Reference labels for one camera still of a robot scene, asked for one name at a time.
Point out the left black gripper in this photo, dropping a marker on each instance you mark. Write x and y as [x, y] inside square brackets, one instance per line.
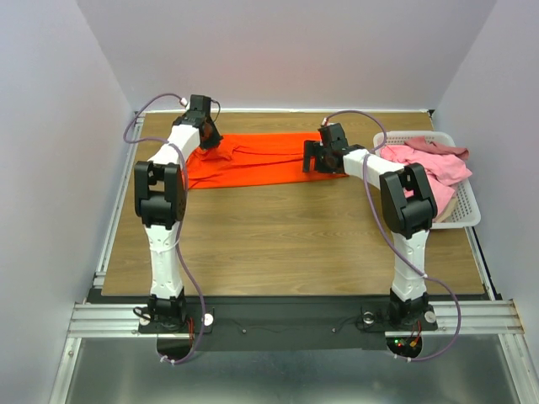
[217, 137]

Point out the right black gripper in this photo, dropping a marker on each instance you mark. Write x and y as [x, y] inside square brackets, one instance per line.
[307, 156]

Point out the orange t shirt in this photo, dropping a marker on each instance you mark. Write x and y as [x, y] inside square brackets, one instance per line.
[243, 160]

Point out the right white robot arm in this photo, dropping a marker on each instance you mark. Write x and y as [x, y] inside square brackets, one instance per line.
[408, 210]

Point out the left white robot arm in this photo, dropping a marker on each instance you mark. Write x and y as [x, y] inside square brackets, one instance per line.
[160, 197]

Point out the dusty rose t shirt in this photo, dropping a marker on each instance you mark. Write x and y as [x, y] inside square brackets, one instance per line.
[420, 143]

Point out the light pink t shirt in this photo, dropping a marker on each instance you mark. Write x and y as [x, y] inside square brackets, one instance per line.
[443, 172]

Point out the beige garment in basket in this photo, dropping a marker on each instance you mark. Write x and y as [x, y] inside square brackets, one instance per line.
[447, 211]

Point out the white plastic laundry basket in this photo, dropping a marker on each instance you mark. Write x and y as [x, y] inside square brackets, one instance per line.
[466, 213]

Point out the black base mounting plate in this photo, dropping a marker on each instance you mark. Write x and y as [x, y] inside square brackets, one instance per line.
[264, 323]

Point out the aluminium frame rail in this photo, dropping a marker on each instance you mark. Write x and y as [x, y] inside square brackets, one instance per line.
[98, 320]

